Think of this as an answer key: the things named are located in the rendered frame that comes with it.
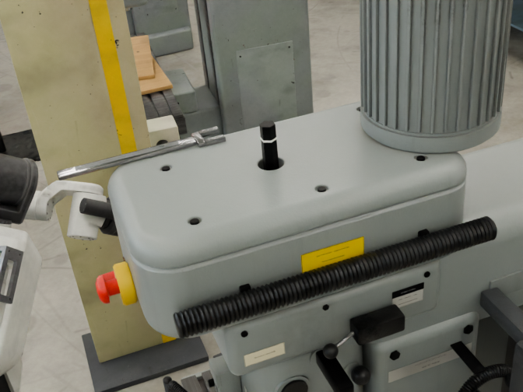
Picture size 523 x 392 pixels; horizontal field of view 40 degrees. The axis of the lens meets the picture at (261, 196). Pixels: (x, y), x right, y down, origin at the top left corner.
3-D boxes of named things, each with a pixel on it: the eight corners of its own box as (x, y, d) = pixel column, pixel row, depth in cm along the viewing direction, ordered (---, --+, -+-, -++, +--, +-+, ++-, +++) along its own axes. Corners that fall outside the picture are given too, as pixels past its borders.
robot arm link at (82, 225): (106, 244, 167) (59, 236, 160) (111, 199, 169) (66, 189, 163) (129, 242, 159) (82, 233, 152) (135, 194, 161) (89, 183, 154)
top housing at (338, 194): (157, 358, 93) (135, 260, 84) (118, 247, 114) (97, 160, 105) (473, 256, 104) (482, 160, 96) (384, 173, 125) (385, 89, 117)
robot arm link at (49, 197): (100, 228, 163) (40, 222, 162) (105, 189, 165) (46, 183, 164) (96, 223, 157) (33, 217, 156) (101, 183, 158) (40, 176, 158)
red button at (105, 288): (102, 311, 100) (96, 289, 98) (97, 294, 103) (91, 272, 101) (125, 304, 101) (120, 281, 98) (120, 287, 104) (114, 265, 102)
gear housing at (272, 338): (233, 384, 101) (226, 332, 96) (187, 283, 121) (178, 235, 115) (443, 313, 109) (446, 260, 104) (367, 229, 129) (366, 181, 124)
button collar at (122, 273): (126, 314, 100) (117, 281, 97) (117, 289, 105) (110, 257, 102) (140, 310, 101) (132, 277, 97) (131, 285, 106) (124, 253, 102)
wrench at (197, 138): (60, 184, 100) (58, 180, 100) (56, 172, 103) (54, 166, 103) (226, 141, 107) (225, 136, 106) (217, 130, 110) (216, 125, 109)
